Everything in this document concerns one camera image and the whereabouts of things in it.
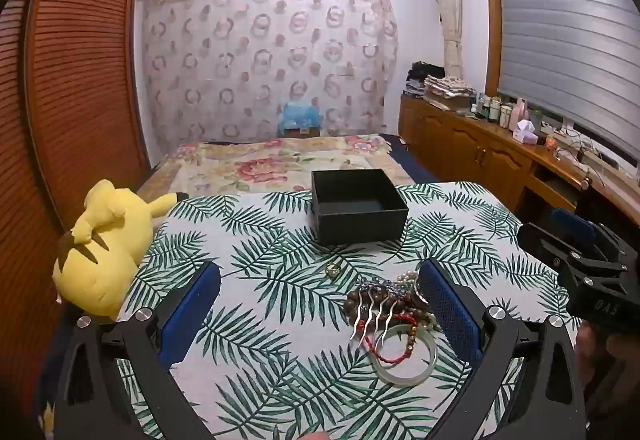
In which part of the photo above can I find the red string bracelet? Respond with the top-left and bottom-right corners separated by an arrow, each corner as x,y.
364,313 -> 418,363

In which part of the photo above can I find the cream lace curtain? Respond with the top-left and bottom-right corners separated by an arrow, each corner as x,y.
431,0 -> 463,81

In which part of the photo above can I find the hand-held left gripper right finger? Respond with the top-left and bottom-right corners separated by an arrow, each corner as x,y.
417,259 -> 588,440

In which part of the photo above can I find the pink and white gift box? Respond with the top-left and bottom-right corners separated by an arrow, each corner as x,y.
511,119 -> 538,144

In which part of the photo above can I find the pale jade bangle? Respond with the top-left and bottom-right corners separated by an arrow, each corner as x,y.
370,324 -> 438,387

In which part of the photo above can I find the leaf-print tablecloth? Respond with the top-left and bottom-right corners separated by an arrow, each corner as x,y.
117,180 -> 583,440

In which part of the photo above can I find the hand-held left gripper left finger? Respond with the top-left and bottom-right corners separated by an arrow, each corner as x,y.
55,261 -> 223,440

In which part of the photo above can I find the navy bed sheet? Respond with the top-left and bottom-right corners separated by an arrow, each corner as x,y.
379,134 -> 442,184

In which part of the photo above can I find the tangle of cables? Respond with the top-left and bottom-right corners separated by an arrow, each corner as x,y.
542,120 -> 616,177

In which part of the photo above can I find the grey window blind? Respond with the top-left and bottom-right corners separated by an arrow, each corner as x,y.
492,0 -> 640,161

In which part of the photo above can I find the stack of dark clothes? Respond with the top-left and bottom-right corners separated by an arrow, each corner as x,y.
404,62 -> 446,98

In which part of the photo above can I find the yellow plush toy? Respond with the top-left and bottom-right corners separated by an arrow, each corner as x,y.
52,179 -> 190,323

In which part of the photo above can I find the gold bead bracelet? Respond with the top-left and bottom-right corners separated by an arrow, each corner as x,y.
406,324 -> 436,357

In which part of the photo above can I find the person's right hand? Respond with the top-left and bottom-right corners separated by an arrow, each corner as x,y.
575,323 -> 640,421

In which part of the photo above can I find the circle-pattern curtain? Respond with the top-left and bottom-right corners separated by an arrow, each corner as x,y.
137,0 -> 399,156

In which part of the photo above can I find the silver hair comb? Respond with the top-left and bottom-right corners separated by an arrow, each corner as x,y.
349,277 -> 406,348

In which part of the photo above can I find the black box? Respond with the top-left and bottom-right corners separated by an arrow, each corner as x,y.
311,169 -> 409,246

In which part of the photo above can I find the blue plastic bag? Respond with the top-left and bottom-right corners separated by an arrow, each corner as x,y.
280,100 -> 322,131

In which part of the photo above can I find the row of cosmetic bottles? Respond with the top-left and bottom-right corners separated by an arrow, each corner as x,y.
470,93 -> 531,128

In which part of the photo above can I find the wooden bead bracelet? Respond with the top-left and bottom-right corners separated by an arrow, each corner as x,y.
342,284 -> 431,321

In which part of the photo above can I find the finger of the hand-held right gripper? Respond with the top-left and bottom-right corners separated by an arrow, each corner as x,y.
550,207 -> 608,246
516,221 -> 588,273

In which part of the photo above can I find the wooden louvre wardrobe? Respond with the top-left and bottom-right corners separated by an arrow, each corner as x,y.
0,0 -> 151,371

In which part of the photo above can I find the folded patterned cloth stack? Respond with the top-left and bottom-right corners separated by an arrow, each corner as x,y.
424,74 -> 477,111

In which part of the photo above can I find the wooden cabinet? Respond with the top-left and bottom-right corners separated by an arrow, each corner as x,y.
398,93 -> 640,241

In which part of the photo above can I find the floral blanket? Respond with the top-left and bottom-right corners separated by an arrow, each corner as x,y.
137,134 -> 416,198

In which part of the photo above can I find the pearl bracelet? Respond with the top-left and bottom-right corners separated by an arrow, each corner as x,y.
397,270 -> 426,293

